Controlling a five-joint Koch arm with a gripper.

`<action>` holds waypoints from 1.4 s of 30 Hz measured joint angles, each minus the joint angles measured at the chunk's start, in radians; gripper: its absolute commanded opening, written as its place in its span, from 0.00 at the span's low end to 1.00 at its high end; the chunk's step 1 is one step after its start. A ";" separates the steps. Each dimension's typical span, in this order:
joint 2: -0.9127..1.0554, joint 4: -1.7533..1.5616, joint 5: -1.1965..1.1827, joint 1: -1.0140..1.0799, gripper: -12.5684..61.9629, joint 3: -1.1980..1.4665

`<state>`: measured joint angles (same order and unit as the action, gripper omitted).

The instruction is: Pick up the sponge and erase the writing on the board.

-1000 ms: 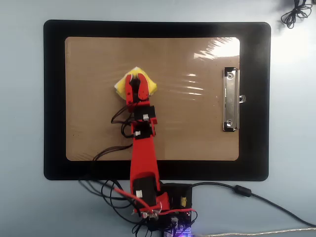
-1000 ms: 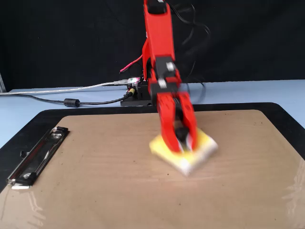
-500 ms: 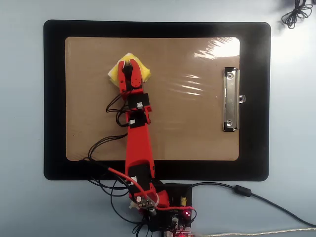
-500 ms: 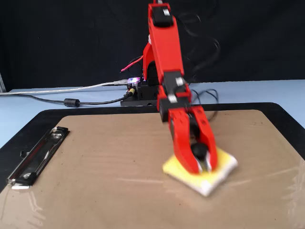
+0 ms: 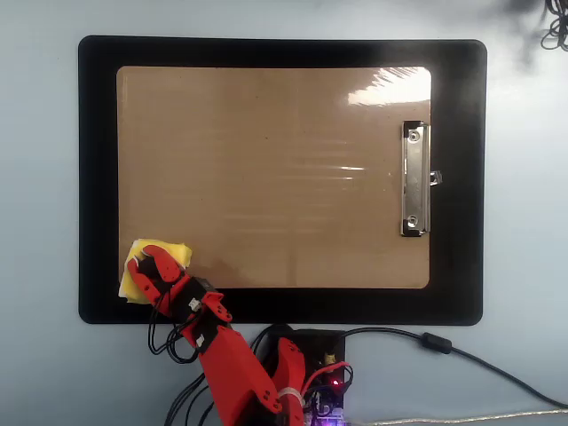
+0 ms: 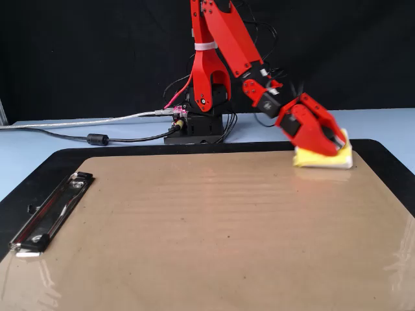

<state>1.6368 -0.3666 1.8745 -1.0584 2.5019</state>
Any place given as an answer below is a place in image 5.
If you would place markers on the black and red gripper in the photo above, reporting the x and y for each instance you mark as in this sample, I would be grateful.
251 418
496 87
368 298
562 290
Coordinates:
186 295

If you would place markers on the yellow sponge with black knob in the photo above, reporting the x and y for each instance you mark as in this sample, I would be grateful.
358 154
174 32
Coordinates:
179 253

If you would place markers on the black robot base with electronics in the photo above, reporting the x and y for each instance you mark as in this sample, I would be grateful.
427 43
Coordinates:
326 341

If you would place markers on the brown clipboard board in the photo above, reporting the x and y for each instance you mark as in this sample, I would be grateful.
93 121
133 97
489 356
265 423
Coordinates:
266 155

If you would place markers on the black rectangular desk mat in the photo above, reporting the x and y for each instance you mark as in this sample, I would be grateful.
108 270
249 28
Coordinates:
97 177

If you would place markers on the metal clipboard clip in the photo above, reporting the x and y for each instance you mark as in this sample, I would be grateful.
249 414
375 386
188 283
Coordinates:
416 177

